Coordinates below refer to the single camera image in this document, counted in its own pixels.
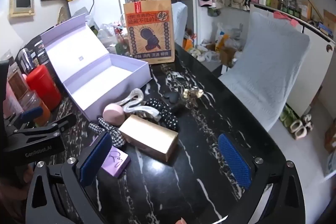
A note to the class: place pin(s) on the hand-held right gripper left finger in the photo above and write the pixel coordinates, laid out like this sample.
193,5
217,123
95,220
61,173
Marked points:
95,158

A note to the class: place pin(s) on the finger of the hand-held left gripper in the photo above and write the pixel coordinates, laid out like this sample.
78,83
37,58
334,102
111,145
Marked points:
32,111
65,121

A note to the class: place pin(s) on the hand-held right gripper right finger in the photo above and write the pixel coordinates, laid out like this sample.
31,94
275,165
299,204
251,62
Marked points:
235,161

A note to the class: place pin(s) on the pink round compact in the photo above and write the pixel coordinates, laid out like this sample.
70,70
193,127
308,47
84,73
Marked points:
113,113

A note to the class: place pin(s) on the gold rectangular box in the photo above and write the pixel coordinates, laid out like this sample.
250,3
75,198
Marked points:
147,137

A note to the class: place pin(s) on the lavender gift box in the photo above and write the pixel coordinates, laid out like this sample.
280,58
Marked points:
86,61

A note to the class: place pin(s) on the clear white hair claw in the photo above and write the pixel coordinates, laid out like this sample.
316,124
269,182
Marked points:
134,103

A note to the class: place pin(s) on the black polka-dot scrunchie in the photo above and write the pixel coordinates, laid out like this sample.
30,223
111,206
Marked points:
168,116

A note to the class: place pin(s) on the clear jar orange contents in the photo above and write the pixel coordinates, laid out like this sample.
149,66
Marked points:
31,99

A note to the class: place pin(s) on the red canister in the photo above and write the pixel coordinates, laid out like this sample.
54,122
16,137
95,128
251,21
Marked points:
43,85

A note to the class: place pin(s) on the brown spice jar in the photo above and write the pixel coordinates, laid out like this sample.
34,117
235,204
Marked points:
17,82

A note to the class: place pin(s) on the dark printed can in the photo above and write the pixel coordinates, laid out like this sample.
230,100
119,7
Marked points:
25,60

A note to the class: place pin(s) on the black printed carton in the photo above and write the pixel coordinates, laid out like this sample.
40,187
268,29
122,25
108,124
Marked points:
39,43

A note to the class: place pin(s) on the large white covered chair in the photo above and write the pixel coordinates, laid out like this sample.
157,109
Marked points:
262,69

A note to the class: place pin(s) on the woven straw fan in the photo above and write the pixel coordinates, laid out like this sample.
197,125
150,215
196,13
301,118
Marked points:
63,15

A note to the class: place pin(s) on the cardboard box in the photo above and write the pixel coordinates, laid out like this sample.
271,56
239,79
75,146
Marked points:
227,56

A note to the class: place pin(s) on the printed brown paper bag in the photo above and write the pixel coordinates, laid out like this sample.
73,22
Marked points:
149,29

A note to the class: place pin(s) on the white refrigerator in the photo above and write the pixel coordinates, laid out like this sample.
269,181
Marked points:
105,3

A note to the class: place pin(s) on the white cabinet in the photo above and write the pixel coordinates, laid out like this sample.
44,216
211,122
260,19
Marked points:
315,56

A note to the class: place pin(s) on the small white covered chair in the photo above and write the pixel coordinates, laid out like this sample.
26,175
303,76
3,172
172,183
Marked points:
179,22

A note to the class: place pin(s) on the beige wall intercom panel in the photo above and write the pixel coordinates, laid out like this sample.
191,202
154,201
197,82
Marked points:
22,2

